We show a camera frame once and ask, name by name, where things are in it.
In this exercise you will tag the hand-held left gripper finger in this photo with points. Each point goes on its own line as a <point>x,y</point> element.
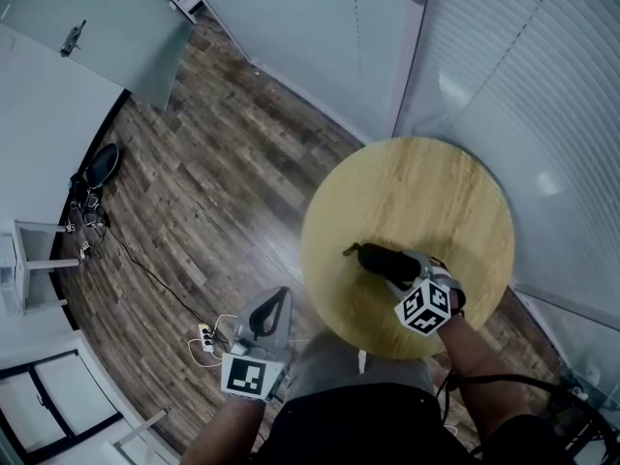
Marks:
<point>286,322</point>
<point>247,318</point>

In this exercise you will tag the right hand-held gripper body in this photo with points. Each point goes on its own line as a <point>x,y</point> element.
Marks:
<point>426,305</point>

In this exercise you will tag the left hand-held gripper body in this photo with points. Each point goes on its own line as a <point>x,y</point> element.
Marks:
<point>252,371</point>

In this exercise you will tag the black pouch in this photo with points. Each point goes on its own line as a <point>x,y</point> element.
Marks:
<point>387,264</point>

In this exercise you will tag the person's right forearm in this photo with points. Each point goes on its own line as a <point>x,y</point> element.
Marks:
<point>479,371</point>

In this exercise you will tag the person's left forearm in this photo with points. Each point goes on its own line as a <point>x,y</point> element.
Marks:
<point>223,429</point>

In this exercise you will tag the white power strip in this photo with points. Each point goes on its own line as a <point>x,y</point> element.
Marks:
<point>206,337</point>

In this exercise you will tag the round wooden table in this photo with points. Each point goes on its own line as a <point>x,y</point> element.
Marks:
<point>412,196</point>

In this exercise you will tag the person's grey shorts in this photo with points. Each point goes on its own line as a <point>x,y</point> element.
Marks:
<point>334,366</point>

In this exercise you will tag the person's black shirt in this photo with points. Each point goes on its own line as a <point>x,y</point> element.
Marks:
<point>368,429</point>

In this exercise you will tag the black round object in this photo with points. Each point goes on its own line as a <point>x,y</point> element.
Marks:
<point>103,165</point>

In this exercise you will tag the white side table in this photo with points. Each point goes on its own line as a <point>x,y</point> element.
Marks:
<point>34,264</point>

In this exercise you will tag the frosted glass door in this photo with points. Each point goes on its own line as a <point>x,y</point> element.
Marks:
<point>111,32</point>

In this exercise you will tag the white cabinet with black frame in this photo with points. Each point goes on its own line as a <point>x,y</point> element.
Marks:
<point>53,400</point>

